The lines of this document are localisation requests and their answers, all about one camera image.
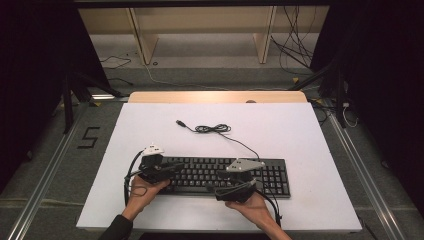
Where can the white table board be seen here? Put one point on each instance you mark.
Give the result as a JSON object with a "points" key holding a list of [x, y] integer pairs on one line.
{"points": [[300, 133]]}

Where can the black curtain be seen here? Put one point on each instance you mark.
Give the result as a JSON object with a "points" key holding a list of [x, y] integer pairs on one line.
{"points": [[30, 83], [386, 83]]}

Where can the aluminium floor rail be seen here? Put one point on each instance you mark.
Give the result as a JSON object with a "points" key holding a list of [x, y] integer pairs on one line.
{"points": [[40, 186], [370, 186]]}

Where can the person's left hand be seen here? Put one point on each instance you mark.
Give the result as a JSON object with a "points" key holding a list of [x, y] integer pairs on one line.
{"points": [[143, 195]]}

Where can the black frame bar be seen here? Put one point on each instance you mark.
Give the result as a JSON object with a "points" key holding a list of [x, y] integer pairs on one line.
{"points": [[200, 3]]}

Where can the black computer keyboard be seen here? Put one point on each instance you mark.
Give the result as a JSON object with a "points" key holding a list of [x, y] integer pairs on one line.
{"points": [[203, 175]]}

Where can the black metal stand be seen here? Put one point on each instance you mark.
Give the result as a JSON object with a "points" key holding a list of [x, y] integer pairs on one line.
{"points": [[339, 93], [68, 100]]}

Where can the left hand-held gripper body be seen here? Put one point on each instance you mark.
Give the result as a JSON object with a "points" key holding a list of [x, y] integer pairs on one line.
{"points": [[151, 168]]}

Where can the beige wooden shelf unit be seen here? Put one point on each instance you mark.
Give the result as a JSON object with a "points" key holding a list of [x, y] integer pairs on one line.
{"points": [[200, 20]]}

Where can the wooden table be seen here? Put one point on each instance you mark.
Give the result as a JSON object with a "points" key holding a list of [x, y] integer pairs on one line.
{"points": [[213, 97]]}

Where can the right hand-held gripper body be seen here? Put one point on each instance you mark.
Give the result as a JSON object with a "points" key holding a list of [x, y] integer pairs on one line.
{"points": [[238, 191]]}

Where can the person's right hand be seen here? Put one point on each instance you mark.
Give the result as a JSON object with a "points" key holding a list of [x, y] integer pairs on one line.
{"points": [[251, 210]]}

